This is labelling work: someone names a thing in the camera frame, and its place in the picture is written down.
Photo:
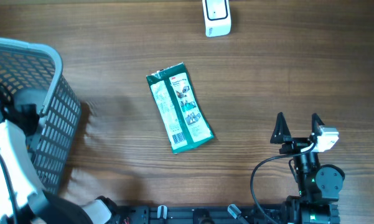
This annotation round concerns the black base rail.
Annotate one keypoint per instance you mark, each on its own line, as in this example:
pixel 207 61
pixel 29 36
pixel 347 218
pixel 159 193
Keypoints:
pixel 199 215

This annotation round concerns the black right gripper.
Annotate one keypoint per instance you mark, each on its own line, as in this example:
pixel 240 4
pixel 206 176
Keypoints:
pixel 294 144

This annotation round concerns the grey plastic basket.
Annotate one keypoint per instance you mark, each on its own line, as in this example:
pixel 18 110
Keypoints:
pixel 33 74

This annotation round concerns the white barcode scanner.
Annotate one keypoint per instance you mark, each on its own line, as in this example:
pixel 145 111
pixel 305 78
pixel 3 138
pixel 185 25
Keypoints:
pixel 217 17

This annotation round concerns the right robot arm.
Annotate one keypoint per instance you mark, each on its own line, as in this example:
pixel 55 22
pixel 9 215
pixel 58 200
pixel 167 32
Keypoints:
pixel 319 185

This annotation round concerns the green 3M glove packet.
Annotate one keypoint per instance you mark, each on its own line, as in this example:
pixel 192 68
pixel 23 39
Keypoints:
pixel 174 95

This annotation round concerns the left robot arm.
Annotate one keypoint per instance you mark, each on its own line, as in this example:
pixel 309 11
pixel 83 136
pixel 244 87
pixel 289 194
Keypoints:
pixel 23 198

